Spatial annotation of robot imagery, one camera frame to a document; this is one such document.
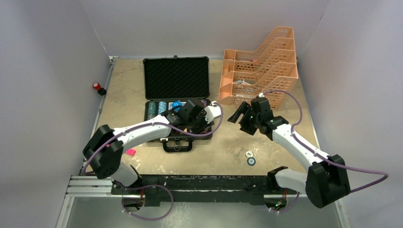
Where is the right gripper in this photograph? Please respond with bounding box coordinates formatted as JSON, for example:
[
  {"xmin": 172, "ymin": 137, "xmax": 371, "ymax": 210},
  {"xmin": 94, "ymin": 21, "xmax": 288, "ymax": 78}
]
[{"xmin": 229, "ymin": 102, "xmax": 261, "ymax": 136}]

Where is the blue round button chip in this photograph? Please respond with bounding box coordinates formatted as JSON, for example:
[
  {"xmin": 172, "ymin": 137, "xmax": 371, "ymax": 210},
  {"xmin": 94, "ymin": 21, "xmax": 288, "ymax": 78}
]
[{"xmin": 171, "ymin": 101, "xmax": 186, "ymax": 111}]

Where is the blue playing card deck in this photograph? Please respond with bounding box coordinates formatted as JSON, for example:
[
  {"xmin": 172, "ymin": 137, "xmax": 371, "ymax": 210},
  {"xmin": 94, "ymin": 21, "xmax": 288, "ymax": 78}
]
[{"xmin": 169, "ymin": 101, "xmax": 182, "ymax": 111}]

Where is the white poker chip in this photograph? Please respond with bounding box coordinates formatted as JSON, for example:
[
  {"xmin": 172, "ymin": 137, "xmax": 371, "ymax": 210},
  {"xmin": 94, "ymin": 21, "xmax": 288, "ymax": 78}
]
[{"xmin": 245, "ymin": 150, "xmax": 254, "ymax": 158}]

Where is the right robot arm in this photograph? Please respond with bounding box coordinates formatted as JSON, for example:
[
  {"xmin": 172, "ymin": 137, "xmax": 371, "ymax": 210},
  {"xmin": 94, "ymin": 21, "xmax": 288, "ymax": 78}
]
[{"xmin": 228, "ymin": 97, "xmax": 351, "ymax": 208}]

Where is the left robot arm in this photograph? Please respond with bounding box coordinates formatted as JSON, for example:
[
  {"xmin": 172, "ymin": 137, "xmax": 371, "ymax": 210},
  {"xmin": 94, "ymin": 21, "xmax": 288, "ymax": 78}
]
[{"xmin": 82, "ymin": 99, "xmax": 221, "ymax": 194}]

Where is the black poker set case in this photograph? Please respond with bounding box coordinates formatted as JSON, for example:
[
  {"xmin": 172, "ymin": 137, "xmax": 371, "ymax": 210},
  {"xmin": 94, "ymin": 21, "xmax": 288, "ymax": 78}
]
[{"xmin": 142, "ymin": 56, "xmax": 213, "ymax": 153}]

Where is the teal poker chip right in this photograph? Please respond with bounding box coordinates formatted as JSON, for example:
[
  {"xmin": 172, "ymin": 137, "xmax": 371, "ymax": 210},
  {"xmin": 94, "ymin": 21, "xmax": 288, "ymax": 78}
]
[{"xmin": 247, "ymin": 157, "xmax": 256, "ymax": 166}]

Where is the orange plastic file tray rack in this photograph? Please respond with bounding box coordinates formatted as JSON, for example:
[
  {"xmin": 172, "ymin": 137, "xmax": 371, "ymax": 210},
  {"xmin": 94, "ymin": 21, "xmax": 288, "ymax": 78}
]
[{"xmin": 218, "ymin": 26, "xmax": 299, "ymax": 109}]

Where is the pink highlighter marker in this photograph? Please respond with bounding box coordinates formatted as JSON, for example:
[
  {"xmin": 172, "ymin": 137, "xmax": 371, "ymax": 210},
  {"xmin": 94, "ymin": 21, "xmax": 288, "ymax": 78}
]
[{"xmin": 125, "ymin": 149, "xmax": 136, "ymax": 156}]

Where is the red emergency button left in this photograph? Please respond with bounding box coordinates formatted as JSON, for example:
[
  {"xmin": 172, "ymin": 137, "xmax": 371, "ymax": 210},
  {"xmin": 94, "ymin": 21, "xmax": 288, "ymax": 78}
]
[{"xmin": 92, "ymin": 82, "xmax": 107, "ymax": 96}]

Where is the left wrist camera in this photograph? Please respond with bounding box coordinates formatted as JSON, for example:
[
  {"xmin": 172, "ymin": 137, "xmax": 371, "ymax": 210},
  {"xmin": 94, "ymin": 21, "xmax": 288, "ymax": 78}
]
[{"xmin": 204, "ymin": 101, "xmax": 221, "ymax": 124}]

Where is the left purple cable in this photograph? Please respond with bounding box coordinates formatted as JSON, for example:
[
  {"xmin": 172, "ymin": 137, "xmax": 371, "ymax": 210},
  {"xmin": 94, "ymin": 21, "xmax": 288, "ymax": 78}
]
[{"xmin": 80, "ymin": 101, "xmax": 224, "ymax": 175}]

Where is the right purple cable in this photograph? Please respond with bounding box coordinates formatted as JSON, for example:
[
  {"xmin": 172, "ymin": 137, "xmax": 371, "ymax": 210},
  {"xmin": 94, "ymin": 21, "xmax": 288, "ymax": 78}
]
[{"xmin": 261, "ymin": 90, "xmax": 389, "ymax": 193}]

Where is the black base frame rail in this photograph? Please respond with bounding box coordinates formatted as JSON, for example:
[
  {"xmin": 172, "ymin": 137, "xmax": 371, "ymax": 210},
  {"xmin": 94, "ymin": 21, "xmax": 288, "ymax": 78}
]
[{"xmin": 111, "ymin": 174, "xmax": 295, "ymax": 208}]

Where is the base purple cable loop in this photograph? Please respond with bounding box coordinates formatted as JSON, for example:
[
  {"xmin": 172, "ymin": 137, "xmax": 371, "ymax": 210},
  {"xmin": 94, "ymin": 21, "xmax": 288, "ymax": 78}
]
[{"xmin": 121, "ymin": 184, "xmax": 175, "ymax": 221}]

